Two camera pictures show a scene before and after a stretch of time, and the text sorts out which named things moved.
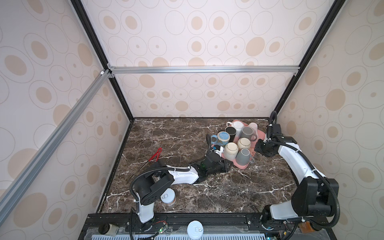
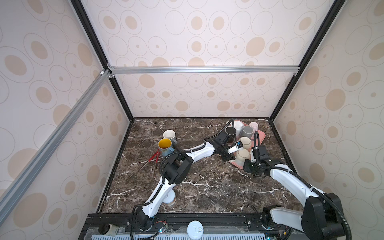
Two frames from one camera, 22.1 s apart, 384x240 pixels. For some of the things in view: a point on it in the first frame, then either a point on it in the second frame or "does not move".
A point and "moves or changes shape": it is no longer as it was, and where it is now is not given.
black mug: (231, 131) does not move
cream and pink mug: (244, 142) does not move
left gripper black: (223, 164) to (229, 158)
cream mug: (243, 157) to (170, 134)
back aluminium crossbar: (280, 70) does not move
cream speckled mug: (231, 150) moves or changes shape
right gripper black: (258, 148) to (246, 167)
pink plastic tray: (240, 150) does not move
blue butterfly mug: (222, 138) moves or changes shape
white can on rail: (195, 230) does not move
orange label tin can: (168, 197) does not move
